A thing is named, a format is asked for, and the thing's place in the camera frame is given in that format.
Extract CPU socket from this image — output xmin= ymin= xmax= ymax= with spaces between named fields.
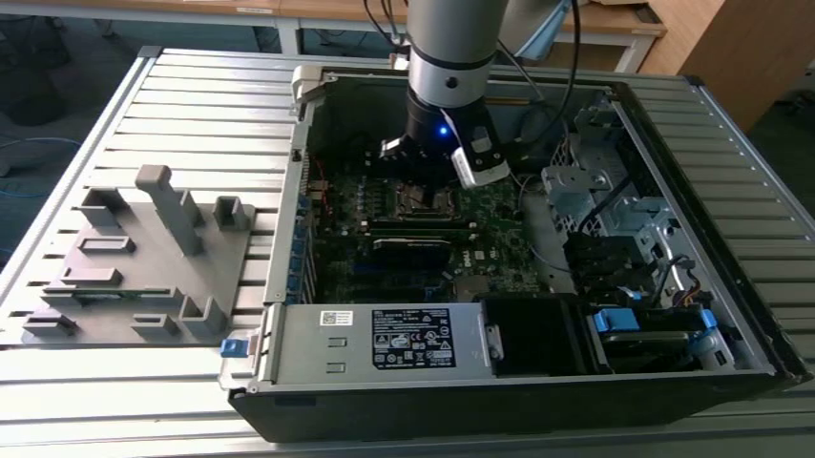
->
xmin=394 ymin=177 xmax=465 ymax=221

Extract RAM slot white clips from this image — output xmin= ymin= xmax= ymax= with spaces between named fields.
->
xmin=361 ymin=230 xmax=479 ymax=239
xmin=359 ymin=219 xmax=478 ymax=228

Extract RAM slot black clips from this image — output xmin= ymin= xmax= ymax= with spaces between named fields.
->
xmin=366 ymin=225 xmax=474 ymax=233

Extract silver metal drive cage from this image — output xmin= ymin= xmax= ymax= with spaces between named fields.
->
xmin=539 ymin=93 xmax=688 ymax=292

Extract green motherboard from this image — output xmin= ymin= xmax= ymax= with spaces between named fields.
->
xmin=311 ymin=152 xmax=555 ymax=304

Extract black graphics card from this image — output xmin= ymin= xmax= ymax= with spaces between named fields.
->
xmin=371 ymin=236 xmax=458 ymax=281

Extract silver finned chipset heatsink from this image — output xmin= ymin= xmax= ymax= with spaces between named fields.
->
xmin=453 ymin=275 xmax=493 ymax=295

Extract grey power supply unit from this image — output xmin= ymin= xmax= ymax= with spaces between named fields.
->
xmin=258 ymin=302 xmax=505 ymax=383

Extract blue disk carrier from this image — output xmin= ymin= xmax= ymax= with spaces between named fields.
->
xmin=589 ymin=307 xmax=720 ymax=335

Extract grey parts rack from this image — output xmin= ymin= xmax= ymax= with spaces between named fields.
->
xmin=18 ymin=164 xmax=261 ymax=347

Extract wooden cabinet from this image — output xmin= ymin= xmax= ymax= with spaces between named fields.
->
xmin=640 ymin=0 xmax=815 ymax=133

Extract green RAM stick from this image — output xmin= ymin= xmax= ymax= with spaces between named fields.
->
xmin=71 ymin=288 xmax=174 ymax=302

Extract black open PC case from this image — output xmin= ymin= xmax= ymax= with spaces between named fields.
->
xmin=219 ymin=64 xmax=814 ymax=443

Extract black office chair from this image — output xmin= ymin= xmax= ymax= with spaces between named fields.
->
xmin=0 ymin=16 xmax=73 ymax=128

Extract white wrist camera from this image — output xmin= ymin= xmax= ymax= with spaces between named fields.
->
xmin=450 ymin=126 xmax=511 ymax=190

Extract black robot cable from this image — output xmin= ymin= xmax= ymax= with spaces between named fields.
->
xmin=362 ymin=0 xmax=585 ymax=144

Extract thick black cable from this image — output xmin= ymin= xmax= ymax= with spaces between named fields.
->
xmin=575 ymin=172 xmax=637 ymax=239

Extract wooden desk white frame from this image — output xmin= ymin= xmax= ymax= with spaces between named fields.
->
xmin=0 ymin=0 xmax=301 ymax=53
xmin=279 ymin=0 xmax=668 ymax=73

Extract black disk cable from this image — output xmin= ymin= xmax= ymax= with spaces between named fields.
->
xmin=654 ymin=254 xmax=696 ymax=306

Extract coloured disk power wires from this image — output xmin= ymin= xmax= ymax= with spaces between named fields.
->
xmin=673 ymin=284 xmax=714 ymax=307

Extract blue floor cable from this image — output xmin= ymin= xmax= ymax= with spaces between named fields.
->
xmin=0 ymin=135 xmax=85 ymax=198

